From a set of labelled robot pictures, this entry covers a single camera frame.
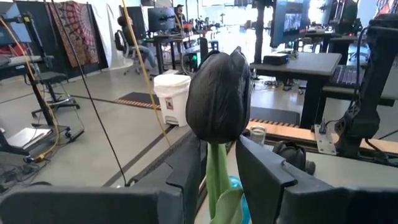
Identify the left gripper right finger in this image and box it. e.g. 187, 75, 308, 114
235, 135, 398, 224

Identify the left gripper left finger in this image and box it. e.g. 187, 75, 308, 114
0, 133, 202, 224

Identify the black artificial tulip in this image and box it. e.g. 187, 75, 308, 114
185, 46, 252, 224

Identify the blue glass vase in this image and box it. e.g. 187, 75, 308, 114
228, 175, 252, 224

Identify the wooden table side board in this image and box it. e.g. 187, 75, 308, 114
247, 120, 398, 155

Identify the white flat sheet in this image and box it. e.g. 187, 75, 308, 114
6, 126, 52, 149

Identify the black mat with striped edge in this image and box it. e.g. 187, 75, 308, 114
114, 91, 162, 111
248, 106, 302, 128

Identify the black equipment stand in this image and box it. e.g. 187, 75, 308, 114
0, 12, 85, 156

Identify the white pedal trash bin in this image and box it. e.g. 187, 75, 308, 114
153, 73, 192, 128

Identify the backlit keyboard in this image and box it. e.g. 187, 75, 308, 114
330, 65, 361, 88

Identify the black stool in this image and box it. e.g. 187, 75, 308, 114
30, 71, 81, 118

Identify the dark grey desk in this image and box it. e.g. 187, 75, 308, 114
249, 52, 343, 130

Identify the small black box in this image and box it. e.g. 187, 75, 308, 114
262, 52, 290, 66

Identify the person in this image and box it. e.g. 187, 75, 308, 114
116, 15, 157, 69
174, 3, 187, 32

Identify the white hanging cloth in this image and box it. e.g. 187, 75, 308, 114
90, 0, 134, 71

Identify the red patterned tapestry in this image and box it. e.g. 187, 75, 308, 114
48, 1, 100, 68

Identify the large black monitor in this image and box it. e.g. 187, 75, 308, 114
270, 0, 312, 47

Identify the black computer monitor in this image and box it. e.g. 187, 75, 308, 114
147, 6, 177, 33

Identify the silver metal bracket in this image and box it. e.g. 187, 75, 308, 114
313, 123, 337, 156

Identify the black hanging cable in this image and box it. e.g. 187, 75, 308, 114
49, 0, 139, 187

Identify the yellow cable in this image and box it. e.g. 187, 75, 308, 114
120, 0, 172, 147

